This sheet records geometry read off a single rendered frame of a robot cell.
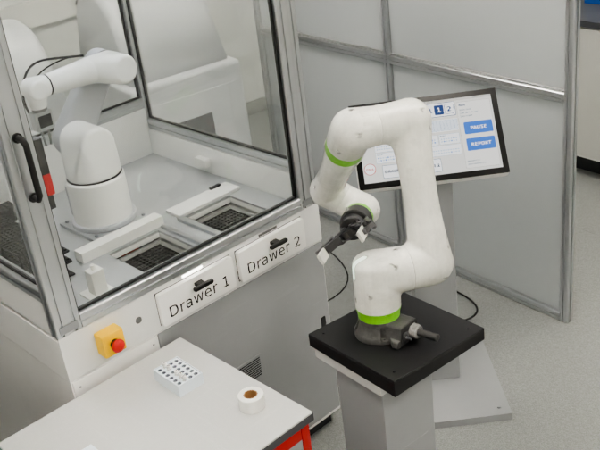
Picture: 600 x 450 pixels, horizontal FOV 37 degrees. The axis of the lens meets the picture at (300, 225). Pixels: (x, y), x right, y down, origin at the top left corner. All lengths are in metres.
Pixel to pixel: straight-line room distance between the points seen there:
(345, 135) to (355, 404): 0.81
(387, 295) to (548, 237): 1.58
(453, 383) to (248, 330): 1.00
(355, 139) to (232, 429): 0.83
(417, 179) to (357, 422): 0.76
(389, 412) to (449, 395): 0.99
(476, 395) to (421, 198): 1.29
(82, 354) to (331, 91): 2.45
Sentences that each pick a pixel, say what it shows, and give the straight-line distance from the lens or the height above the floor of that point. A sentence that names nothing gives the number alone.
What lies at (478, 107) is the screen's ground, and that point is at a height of 1.15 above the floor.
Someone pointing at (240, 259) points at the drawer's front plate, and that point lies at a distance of 2.88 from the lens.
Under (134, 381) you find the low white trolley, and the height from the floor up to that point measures 0.76.
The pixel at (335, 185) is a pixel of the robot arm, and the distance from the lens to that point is 2.71.
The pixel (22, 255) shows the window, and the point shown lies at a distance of 2.59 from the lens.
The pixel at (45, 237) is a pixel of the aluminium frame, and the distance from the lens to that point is 2.47.
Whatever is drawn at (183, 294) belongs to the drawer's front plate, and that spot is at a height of 0.89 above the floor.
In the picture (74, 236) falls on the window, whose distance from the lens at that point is 2.53.
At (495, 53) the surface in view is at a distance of 3.83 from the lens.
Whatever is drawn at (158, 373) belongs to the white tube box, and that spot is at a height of 0.80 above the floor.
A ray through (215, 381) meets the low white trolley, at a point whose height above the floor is 0.76.
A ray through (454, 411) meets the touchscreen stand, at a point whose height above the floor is 0.03.
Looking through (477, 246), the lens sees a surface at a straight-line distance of 4.28.
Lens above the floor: 2.27
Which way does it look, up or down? 27 degrees down
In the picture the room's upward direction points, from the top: 7 degrees counter-clockwise
